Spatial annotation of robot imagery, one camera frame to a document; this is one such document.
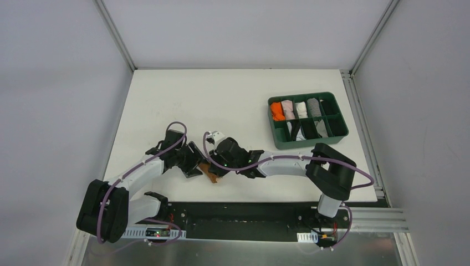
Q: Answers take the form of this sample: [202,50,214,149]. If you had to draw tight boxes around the right aluminium rail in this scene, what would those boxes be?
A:
[350,207,410,233]

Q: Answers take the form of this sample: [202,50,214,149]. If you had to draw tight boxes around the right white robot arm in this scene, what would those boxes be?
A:
[205,135,357,227]

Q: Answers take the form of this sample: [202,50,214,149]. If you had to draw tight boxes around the left white cable duct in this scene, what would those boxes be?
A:
[121,227,186,241]

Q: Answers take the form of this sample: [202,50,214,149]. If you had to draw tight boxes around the black white rolled underwear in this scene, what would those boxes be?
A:
[287,120,306,141]

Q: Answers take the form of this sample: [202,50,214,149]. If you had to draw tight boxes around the green divided plastic tray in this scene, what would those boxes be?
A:
[268,92,349,150]

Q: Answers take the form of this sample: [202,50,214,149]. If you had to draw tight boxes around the grey striped rolled underwear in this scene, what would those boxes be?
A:
[307,98,322,117]

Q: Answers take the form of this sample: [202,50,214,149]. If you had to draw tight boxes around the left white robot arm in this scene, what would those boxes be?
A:
[76,129,205,243]

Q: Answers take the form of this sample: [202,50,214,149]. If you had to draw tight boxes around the right white cable duct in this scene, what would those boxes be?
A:
[297,232,319,243]

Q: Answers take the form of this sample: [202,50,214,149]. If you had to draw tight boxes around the white cable duct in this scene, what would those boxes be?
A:
[297,232,319,243]
[121,227,186,241]

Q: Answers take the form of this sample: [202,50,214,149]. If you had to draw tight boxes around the brown underwear beige waistband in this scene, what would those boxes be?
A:
[198,163,218,183]

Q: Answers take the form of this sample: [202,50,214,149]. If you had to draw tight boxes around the orange rolled underwear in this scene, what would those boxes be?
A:
[270,102,286,121]

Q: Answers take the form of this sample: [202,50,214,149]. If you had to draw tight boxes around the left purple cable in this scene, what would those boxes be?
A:
[95,121,188,247]

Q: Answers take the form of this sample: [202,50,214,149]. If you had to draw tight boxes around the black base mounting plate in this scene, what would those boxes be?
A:
[157,202,350,242]

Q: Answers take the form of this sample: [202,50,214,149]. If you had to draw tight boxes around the pink rolled underwear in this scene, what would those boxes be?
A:
[281,100,295,120]

